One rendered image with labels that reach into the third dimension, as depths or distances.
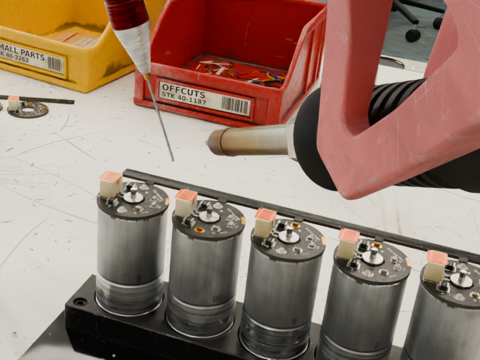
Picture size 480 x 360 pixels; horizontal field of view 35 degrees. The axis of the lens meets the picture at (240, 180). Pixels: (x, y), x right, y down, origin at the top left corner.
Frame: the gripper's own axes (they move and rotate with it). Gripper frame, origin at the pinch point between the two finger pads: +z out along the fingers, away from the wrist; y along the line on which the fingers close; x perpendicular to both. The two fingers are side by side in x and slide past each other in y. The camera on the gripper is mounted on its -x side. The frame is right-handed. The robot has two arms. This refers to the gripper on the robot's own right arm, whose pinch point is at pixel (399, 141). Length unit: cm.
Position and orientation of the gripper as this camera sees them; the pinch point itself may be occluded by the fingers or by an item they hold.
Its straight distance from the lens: 15.8
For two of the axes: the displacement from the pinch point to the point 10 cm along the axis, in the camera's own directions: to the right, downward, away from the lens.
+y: -8.9, 1.3, -4.4
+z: -3.0, 5.7, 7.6
